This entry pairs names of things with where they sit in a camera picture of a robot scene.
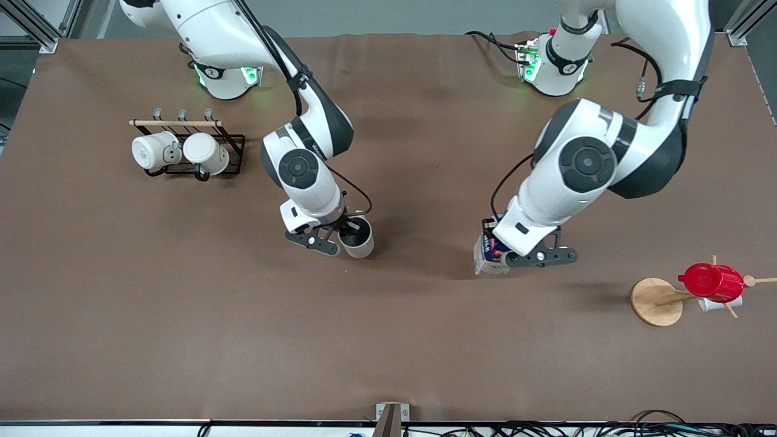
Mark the grey ceramic mug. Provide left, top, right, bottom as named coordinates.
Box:
left=338, top=214, right=375, bottom=259

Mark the blue white milk carton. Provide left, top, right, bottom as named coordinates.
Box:
left=473, top=217, right=512, bottom=277

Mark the red plastic cup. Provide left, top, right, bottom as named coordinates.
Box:
left=678, top=263, right=745, bottom=303

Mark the small white cup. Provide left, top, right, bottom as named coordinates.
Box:
left=697, top=296, right=743, bottom=313

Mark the brown paper table cover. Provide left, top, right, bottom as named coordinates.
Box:
left=0, top=32, right=777, bottom=423

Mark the plain white mug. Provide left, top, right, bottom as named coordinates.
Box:
left=183, top=133, right=230, bottom=181

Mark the wooden mug tree stand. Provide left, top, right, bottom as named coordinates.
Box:
left=631, top=255, right=777, bottom=328

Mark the white mug with print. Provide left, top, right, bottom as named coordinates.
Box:
left=132, top=132, right=182, bottom=171

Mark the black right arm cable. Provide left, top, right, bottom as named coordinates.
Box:
left=234, top=0, right=373, bottom=217

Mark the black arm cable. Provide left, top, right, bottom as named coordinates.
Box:
left=490, top=36, right=668, bottom=222
left=234, top=0, right=373, bottom=217

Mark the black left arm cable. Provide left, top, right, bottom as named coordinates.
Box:
left=490, top=36, right=668, bottom=222

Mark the black wire mug rack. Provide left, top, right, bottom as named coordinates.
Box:
left=129, top=107, right=246, bottom=181

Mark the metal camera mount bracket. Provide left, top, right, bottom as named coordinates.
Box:
left=372, top=402, right=410, bottom=437

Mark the black base power cable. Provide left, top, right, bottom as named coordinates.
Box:
left=464, top=30, right=524, bottom=64

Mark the black cable bundle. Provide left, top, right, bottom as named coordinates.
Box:
left=197, top=410, right=777, bottom=437

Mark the aluminium frame profile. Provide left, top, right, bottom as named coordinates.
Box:
left=0, top=0, right=83, bottom=54
left=725, top=0, right=777, bottom=48

